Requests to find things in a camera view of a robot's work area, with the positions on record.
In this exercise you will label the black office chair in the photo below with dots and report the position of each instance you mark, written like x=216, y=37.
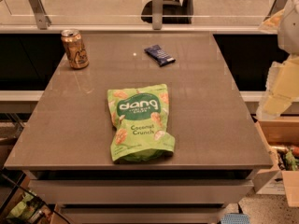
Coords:
x=174, y=12

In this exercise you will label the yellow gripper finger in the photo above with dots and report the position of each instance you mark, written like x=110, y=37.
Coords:
x=282, y=88
x=271, y=24

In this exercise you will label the green rice chip bag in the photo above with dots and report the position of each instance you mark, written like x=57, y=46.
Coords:
x=140, y=116

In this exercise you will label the glass barrier panel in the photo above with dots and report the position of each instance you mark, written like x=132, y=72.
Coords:
x=128, y=12

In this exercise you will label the middle metal glass bracket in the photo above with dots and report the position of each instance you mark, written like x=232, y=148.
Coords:
x=157, y=14

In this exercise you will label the left metal glass bracket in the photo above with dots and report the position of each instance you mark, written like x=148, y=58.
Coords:
x=41, y=17

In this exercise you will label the grey table drawer base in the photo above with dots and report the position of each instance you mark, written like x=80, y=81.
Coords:
x=142, y=201

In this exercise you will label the blue perforated bin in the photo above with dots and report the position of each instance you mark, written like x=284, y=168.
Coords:
x=235, y=219

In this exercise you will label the metal glass bracket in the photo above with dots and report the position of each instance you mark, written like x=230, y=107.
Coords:
x=157, y=14
x=41, y=17
x=276, y=7

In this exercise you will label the right metal glass bracket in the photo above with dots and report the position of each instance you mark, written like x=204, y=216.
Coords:
x=276, y=7

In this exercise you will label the dark blue snack bar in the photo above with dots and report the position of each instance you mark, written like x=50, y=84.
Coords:
x=159, y=55

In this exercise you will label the black wire basket with snacks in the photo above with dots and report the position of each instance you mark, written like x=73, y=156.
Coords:
x=31, y=208

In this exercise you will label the orange soda can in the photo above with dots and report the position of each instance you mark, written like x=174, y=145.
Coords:
x=74, y=48

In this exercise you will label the cardboard box with snacks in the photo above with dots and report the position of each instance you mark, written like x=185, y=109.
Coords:
x=281, y=138

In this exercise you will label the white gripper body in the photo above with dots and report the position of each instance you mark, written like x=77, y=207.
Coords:
x=289, y=34

